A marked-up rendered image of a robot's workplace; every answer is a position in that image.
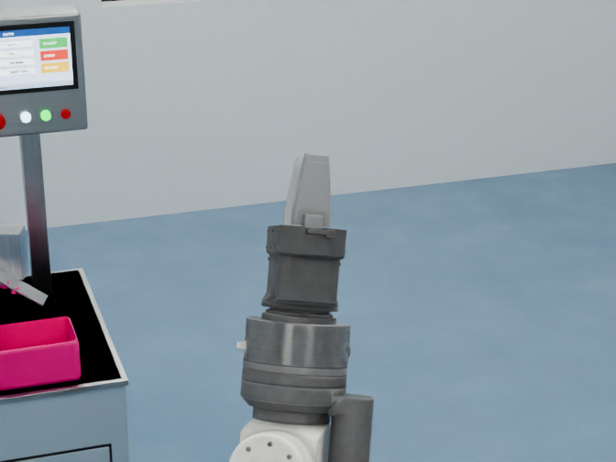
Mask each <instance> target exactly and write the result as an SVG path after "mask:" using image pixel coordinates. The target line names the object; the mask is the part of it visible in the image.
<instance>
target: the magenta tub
mask: <svg viewBox="0 0 616 462"><path fill-rule="evenodd" d="M80 377H81V361H80V348H79V341H78V338H77V336H76V334H75V331H74V328H73V325H72V321H71V318H69V317H68V316H62V317H55V318H49V319H41V320H35V321H27V322H21V323H13V324H0V391H11V390H17V389H24V388H30V387H37V386H42V385H49V384H55V383H62V382H68V381H74V380H78V379H79V378H80Z"/></svg>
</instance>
